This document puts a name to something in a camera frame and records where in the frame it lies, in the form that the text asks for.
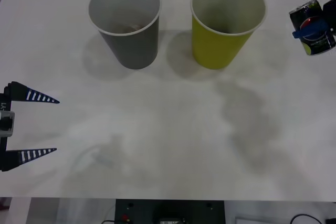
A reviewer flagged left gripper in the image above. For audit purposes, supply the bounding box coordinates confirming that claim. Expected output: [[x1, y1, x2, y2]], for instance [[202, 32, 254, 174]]
[[0, 81, 60, 172]]

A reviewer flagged black floor cable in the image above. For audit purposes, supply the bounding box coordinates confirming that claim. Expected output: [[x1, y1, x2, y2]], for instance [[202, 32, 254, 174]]
[[289, 213, 326, 224]]

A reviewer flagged dark drink can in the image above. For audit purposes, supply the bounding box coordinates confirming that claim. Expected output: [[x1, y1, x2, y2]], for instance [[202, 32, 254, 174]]
[[288, 0, 336, 56]]

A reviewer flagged yellow-green plastic waste bin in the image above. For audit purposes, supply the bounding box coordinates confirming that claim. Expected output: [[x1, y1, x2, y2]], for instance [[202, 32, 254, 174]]
[[190, 0, 266, 70]]

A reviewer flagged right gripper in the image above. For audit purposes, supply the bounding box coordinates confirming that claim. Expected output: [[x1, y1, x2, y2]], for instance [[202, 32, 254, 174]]
[[292, 0, 336, 40]]

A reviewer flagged grey plastic waste bin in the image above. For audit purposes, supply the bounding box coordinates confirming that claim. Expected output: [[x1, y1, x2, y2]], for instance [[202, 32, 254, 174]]
[[88, 0, 161, 70]]

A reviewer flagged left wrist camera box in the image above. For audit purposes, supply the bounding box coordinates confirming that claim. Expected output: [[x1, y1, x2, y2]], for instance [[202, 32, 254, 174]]
[[0, 111, 15, 137]]

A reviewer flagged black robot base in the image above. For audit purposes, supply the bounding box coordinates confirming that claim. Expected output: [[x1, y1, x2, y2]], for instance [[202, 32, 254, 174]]
[[114, 199, 225, 224]]

